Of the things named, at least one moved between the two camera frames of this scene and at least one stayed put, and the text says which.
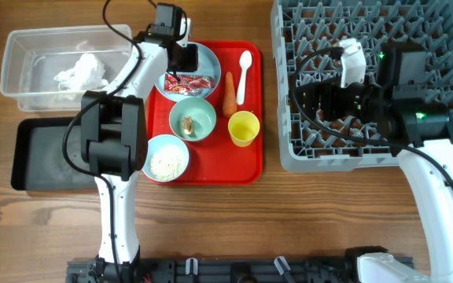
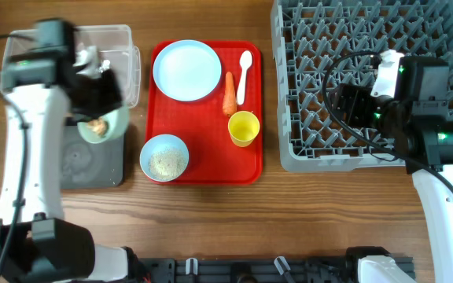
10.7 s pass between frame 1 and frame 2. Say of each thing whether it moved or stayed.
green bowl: moved
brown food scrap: moved
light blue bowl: stayed
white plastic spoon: stayed
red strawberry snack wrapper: moved
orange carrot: stayed
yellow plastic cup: stayed
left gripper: moved
